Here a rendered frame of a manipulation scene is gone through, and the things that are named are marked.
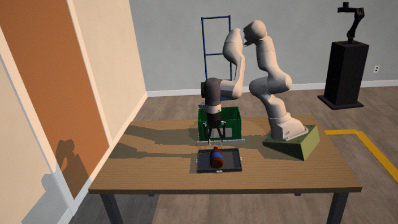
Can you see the green plastic crate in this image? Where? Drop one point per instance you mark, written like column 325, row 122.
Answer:
column 233, row 124

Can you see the brown bottle with blue label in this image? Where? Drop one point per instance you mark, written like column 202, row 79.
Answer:
column 216, row 158

